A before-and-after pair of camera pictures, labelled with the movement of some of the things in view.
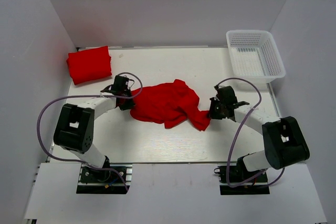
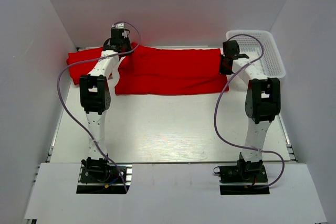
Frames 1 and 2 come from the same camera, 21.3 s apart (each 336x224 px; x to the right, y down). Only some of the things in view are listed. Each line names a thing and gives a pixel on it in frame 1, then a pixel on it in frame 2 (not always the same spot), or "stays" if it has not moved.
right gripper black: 212,114 → 222,70
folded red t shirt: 89,64 stays
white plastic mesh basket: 254,55 stays
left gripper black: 129,105 → 127,40
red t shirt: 170,103 → 154,70
